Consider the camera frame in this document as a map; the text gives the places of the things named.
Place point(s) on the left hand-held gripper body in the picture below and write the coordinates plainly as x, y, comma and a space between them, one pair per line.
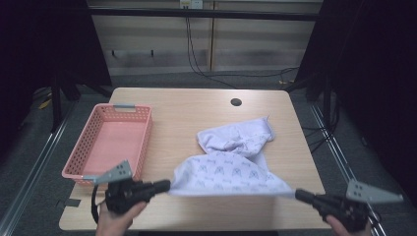
126, 195

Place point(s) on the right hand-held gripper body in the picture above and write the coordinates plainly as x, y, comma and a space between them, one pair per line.
347, 211

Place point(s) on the pink plastic basket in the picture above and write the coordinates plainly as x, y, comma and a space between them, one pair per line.
111, 141

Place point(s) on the white towel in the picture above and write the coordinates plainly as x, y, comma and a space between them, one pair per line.
226, 170

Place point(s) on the person's right hand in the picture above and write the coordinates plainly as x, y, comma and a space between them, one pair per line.
350, 233

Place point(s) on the person's left hand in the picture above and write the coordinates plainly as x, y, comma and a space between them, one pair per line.
113, 224

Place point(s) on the grey tape piece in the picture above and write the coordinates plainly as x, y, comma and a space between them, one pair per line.
72, 202

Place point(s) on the black metal stand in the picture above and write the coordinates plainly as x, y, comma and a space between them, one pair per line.
56, 105
326, 101

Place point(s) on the yellow floor item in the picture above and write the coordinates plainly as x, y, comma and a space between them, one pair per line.
45, 104

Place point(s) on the dark curtain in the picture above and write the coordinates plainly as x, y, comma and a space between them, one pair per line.
39, 39
377, 65

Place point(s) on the black horizontal bar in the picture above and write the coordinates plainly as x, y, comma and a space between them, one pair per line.
147, 13

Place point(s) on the small black wall hook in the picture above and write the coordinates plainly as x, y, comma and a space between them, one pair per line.
152, 52
113, 52

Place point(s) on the white wall socket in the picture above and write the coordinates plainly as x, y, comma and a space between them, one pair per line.
191, 4

